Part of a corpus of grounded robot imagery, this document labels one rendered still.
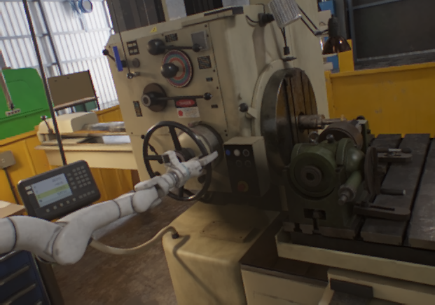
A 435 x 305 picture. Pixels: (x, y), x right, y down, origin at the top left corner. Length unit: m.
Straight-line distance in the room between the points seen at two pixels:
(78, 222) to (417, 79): 3.32
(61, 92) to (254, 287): 8.51
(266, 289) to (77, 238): 1.27
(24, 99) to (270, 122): 4.28
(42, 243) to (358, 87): 3.39
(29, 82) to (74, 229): 4.72
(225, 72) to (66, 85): 8.66
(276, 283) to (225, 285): 0.34
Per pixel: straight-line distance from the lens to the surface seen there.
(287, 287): 2.01
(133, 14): 2.84
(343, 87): 3.97
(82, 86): 10.38
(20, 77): 5.63
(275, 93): 1.73
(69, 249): 1.02
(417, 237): 1.47
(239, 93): 1.63
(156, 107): 1.89
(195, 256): 2.28
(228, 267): 2.15
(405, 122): 3.95
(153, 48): 1.77
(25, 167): 4.12
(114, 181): 4.74
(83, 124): 3.04
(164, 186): 1.27
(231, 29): 1.63
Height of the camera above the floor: 1.76
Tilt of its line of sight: 15 degrees down
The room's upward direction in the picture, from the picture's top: 11 degrees counter-clockwise
